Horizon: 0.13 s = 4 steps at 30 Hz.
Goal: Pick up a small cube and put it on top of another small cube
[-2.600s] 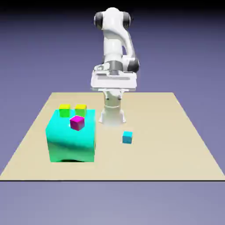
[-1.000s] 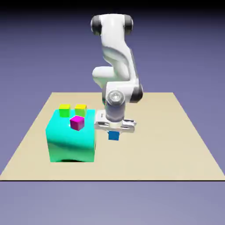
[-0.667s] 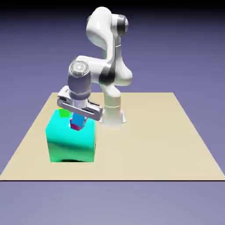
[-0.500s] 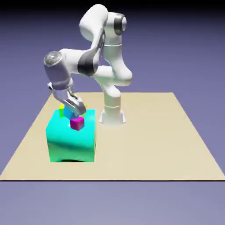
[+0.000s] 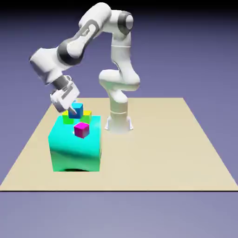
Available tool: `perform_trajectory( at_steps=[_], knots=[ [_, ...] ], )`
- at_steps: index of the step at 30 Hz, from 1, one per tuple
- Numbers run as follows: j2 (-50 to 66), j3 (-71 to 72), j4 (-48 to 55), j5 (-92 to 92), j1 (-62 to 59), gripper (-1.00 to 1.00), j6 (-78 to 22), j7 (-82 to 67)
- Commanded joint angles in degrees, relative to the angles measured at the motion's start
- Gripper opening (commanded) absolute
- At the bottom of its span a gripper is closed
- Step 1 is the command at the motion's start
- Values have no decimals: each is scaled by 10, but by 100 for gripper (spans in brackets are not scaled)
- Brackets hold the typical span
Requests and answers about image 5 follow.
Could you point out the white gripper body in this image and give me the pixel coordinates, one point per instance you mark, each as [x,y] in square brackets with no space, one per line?
[64,97]

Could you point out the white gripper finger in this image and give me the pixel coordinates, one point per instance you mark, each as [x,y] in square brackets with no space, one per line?
[72,110]

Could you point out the small blue cube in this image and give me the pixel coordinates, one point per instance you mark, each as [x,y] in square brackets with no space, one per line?
[77,110]

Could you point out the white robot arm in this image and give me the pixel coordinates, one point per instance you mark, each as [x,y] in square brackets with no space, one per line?
[120,61]

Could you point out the small yellow cube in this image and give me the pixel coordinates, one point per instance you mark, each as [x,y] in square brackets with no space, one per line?
[86,116]

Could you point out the small magenta cube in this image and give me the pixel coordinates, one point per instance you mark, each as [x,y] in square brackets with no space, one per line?
[81,129]

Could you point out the large cyan box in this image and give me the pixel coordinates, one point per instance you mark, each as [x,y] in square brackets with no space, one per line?
[74,146]

